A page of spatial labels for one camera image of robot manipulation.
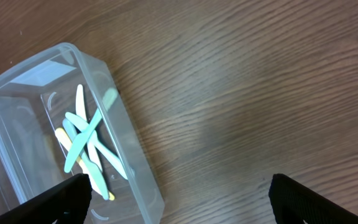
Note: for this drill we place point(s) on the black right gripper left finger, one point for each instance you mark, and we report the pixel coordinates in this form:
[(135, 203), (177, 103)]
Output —
[(68, 202)]

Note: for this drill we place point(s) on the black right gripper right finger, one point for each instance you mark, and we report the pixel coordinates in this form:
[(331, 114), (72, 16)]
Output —
[(293, 203)]

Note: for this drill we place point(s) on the pale grey-blue plastic knife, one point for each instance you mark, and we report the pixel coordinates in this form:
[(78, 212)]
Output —
[(95, 175)]

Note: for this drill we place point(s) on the yellow plastic knife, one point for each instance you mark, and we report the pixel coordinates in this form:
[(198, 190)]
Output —
[(62, 138)]

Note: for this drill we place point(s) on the white plastic knife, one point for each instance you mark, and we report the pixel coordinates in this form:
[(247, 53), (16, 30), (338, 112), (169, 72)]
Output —
[(81, 112)]

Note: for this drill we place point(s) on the light blue plastic knife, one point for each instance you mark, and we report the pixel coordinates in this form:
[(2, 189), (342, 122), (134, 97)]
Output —
[(81, 124)]

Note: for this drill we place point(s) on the mint green plastic knife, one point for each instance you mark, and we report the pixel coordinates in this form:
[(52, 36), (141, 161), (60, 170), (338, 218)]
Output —
[(82, 138)]

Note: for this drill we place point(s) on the clear right plastic container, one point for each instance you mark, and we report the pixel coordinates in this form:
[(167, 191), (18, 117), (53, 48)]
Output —
[(34, 97)]

